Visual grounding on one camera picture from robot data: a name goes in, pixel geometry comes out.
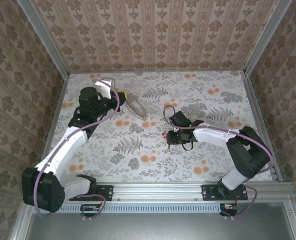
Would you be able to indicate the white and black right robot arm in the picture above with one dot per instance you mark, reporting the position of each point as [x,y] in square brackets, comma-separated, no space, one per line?
[213,136]

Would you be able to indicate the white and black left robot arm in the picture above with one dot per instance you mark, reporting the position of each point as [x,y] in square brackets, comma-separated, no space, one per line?
[62,150]

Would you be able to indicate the aluminium side rail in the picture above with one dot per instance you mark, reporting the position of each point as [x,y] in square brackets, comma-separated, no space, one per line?
[257,112]
[58,105]

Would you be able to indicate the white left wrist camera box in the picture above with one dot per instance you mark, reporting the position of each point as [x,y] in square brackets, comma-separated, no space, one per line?
[105,87]

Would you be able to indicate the grey metal panel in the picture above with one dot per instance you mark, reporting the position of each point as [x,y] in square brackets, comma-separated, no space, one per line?
[157,227]

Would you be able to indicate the long aluminium mounting rail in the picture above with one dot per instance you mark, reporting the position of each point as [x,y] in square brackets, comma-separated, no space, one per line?
[157,191]

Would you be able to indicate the thin aluminium wall rail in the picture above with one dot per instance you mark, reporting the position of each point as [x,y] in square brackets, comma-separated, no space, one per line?
[162,71]

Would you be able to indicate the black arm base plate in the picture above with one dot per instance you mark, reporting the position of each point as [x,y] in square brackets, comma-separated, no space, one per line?
[107,192]
[208,192]

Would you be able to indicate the aluminium corner post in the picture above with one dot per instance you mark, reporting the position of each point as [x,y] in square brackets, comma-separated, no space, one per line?
[266,37]
[45,37]

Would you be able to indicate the floral patterned table cover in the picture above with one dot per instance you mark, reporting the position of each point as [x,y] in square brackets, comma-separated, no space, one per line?
[162,160]

